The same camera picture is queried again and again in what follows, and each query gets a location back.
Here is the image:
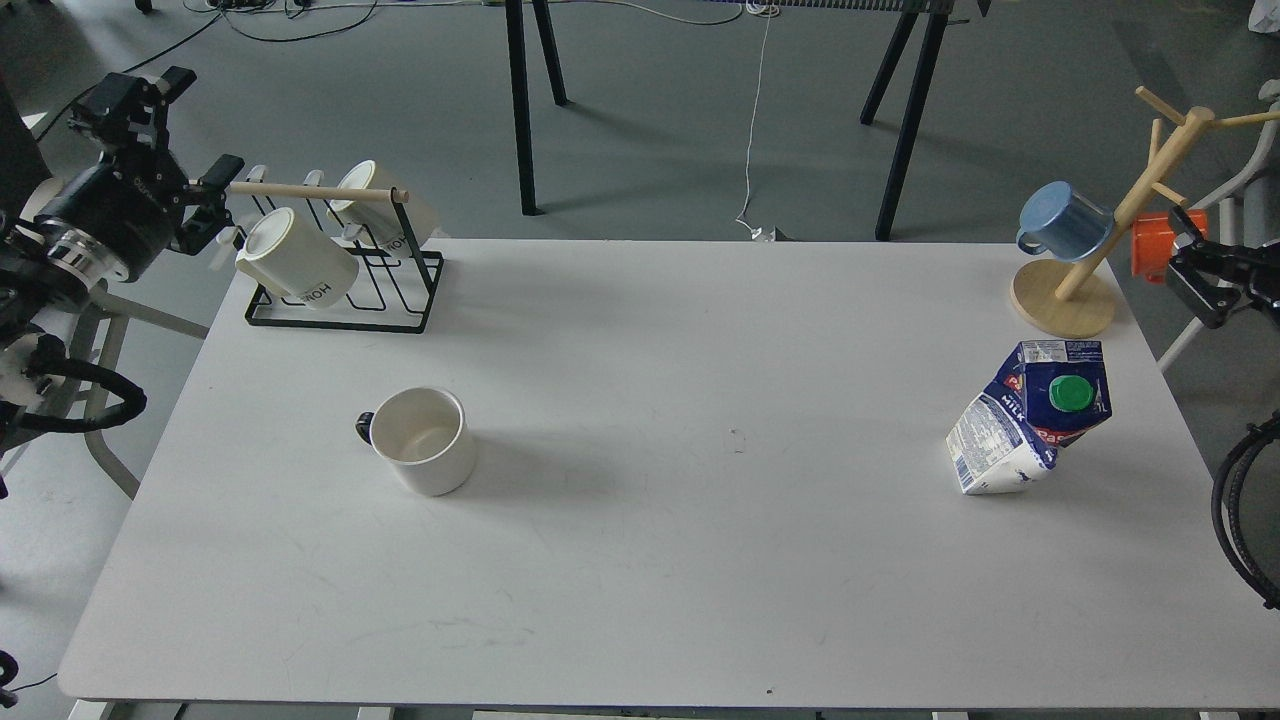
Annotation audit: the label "orange mug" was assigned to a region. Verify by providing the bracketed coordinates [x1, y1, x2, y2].
[1130, 210, 1190, 284]

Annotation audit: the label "white chair frame right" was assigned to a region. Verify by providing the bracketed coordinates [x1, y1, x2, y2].
[1157, 118, 1277, 373]

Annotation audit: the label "cream mug front on rack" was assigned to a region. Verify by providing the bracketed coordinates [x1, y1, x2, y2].
[236, 208, 358, 309]

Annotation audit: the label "black table legs right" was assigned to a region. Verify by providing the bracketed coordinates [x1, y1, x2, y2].
[859, 1, 954, 242]

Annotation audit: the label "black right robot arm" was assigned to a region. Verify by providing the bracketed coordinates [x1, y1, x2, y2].
[1165, 205, 1279, 329]

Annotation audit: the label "white mug black handle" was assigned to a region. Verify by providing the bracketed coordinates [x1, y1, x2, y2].
[355, 387, 477, 497]

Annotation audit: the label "cream mug rear on rack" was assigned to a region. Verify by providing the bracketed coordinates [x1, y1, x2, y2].
[326, 159, 442, 259]

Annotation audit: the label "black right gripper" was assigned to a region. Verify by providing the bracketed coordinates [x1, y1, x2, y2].
[1166, 205, 1271, 329]

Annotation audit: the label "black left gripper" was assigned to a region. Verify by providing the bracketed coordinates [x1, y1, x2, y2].
[35, 67, 244, 284]

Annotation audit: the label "grey office chair left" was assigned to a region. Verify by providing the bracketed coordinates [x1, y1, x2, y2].
[47, 282, 209, 498]

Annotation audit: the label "black table legs left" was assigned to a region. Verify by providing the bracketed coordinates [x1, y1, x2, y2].
[503, 0, 570, 217]

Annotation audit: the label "black cable loop right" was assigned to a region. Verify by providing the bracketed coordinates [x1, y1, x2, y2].
[1211, 415, 1280, 611]

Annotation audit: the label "blue white milk carton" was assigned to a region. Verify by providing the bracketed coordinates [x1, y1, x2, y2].
[945, 340, 1114, 496]

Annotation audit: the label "black cable on floor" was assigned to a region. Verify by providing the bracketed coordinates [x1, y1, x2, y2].
[60, 0, 381, 117]

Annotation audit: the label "wooden mug tree stand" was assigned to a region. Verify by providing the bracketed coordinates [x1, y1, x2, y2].
[1009, 86, 1277, 340]

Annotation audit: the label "black wire mug rack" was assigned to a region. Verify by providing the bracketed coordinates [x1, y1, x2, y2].
[218, 172, 445, 334]

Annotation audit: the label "black table legs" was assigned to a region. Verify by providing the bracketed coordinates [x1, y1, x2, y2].
[503, 0, 570, 217]
[859, 1, 954, 242]

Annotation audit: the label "cream mug on rack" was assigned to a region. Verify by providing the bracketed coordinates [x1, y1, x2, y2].
[326, 159, 442, 259]
[236, 208, 358, 309]

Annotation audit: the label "blue enamel mug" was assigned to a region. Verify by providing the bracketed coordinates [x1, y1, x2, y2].
[1015, 179, 1116, 263]

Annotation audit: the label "white cable on floor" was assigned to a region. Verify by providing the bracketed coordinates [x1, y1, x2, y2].
[735, 0, 791, 243]

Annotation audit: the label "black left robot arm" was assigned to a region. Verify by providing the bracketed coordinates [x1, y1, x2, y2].
[3, 67, 244, 451]

